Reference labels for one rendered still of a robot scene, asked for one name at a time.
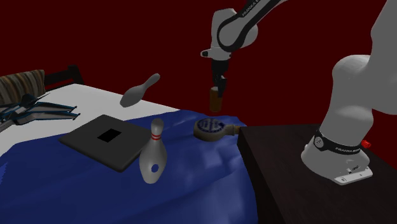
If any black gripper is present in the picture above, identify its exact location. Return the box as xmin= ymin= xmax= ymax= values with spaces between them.
xmin=212 ymin=59 xmax=230 ymax=98

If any brown cylinder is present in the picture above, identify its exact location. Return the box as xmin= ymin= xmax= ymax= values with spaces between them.
xmin=209 ymin=86 xmax=223 ymax=113

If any round blue patterned brown flask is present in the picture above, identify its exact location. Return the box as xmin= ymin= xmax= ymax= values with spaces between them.
xmin=193 ymin=117 xmax=241 ymax=143

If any plain grey bowling pin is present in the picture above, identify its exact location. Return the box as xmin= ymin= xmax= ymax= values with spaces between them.
xmin=119 ymin=73 xmax=162 ymax=108

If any red striped grey bowling pin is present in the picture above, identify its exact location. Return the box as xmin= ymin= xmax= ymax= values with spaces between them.
xmin=139 ymin=118 xmax=168 ymax=185

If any dark robot stand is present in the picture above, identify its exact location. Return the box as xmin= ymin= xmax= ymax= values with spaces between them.
xmin=238 ymin=123 xmax=397 ymax=224

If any dark grey square tablet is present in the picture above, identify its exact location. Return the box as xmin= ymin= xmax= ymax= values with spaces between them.
xmin=58 ymin=114 xmax=152 ymax=173

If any bed with blue blanket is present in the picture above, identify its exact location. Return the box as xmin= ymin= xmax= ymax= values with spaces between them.
xmin=0 ymin=64 xmax=259 ymax=224

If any grey and blue toy spaceship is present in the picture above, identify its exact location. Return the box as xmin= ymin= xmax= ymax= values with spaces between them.
xmin=0 ymin=93 xmax=81 ymax=132

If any striped brown pillow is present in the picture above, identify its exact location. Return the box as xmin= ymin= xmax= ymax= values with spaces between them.
xmin=0 ymin=69 xmax=46 ymax=106

